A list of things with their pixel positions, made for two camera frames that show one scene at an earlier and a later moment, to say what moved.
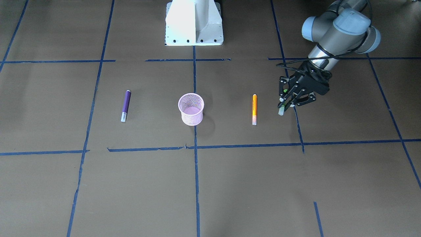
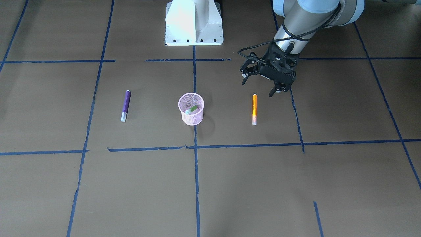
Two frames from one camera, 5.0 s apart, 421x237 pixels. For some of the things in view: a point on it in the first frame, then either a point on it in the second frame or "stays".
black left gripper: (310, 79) → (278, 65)
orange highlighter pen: (254, 110) stays
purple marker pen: (126, 105) stays
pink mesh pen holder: (191, 105) stays
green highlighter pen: (281, 111) → (188, 111)
